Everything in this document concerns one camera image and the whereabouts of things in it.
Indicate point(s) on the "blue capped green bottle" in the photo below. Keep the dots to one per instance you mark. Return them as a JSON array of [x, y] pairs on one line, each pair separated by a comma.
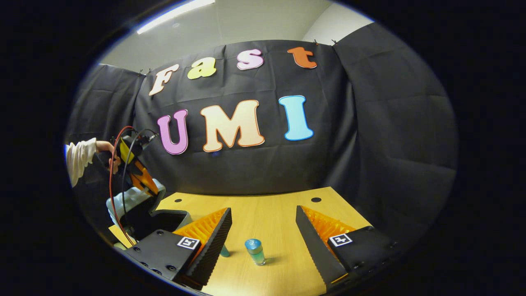
[[255, 251]]

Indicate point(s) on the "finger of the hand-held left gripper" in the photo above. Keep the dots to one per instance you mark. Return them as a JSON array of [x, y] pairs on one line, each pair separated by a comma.
[[144, 179]]

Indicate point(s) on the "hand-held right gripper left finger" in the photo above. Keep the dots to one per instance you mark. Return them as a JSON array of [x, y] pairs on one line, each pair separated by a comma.
[[213, 250]]

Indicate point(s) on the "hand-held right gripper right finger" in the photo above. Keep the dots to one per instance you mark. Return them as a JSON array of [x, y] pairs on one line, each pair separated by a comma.
[[316, 250]]

